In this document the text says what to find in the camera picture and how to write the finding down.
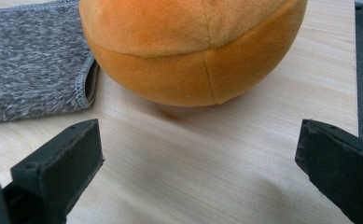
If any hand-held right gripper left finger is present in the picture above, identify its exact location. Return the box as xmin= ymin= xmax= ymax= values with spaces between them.
xmin=2 ymin=119 xmax=105 ymax=224

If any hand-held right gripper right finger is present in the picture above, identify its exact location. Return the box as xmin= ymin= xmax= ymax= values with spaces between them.
xmin=295 ymin=119 xmax=363 ymax=224

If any grey fuzzy cloth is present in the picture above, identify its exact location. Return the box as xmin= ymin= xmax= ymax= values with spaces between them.
xmin=0 ymin=0 xmax=100 ymax=127

